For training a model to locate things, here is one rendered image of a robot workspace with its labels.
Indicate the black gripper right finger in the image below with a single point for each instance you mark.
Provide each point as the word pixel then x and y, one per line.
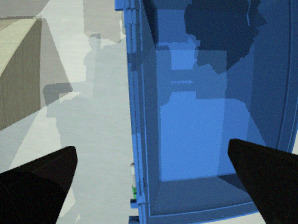
pixel 270 176

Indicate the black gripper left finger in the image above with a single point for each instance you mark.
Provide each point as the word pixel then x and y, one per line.
pixel 35 192

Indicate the blue plastic tray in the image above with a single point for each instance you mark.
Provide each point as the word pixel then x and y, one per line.
pixel 200 73

